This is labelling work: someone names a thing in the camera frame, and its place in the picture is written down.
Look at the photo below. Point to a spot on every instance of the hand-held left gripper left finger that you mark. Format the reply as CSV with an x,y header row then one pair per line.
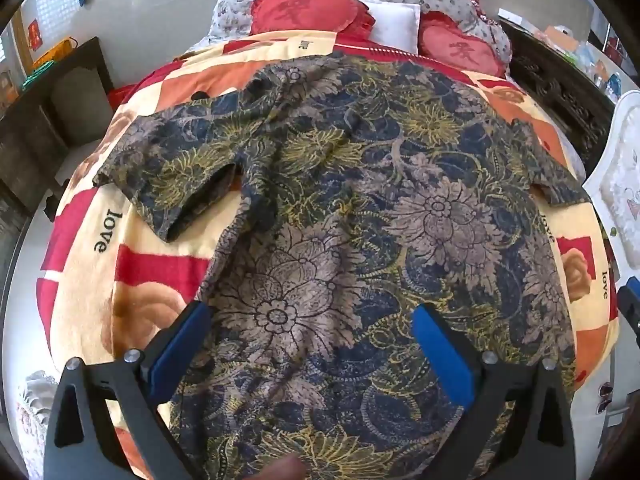
x,y
182,347

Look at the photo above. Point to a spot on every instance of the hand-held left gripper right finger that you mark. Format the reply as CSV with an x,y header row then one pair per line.
x,y
445,355

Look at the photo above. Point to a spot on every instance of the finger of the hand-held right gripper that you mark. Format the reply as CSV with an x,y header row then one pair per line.
x,y
630,302

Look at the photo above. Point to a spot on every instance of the dark floral patterned shirt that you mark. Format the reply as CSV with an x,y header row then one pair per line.
x,y
350,210

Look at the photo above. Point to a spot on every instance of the person's left hand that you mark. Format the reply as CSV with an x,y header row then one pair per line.
x,y
289,470

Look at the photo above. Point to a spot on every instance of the red orange printed blanket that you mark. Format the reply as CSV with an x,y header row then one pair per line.
x,y
150,270

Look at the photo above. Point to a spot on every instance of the white ornate chair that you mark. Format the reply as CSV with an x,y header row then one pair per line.
x,y
620,180

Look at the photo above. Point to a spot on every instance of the white lace cloth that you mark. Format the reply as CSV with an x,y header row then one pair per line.
x,y
35,410

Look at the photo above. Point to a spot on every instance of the dark carved wooden headboard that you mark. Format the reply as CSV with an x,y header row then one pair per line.
x,y
555,90

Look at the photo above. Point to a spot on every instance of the pile of assorted packets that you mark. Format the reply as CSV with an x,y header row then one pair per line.
x,y
595,60

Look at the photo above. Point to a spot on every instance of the dark wooden side table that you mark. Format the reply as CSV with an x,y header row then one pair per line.
x,y
55,125

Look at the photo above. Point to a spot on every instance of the orange box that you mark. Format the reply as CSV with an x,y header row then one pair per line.
x,y
557,37

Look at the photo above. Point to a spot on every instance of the red heart pillow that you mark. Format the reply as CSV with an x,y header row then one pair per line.
x,y
300,10
460,47

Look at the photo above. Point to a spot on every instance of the green folded item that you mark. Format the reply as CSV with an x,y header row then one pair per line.
x,y
37,77

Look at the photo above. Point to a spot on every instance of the yellow bag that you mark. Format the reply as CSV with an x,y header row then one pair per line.
x,y
52,55

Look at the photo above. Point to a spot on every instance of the white pillow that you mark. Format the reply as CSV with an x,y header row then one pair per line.
x,y
395,22

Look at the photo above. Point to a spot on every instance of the red wall sign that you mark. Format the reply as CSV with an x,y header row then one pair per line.
x,y
35,34

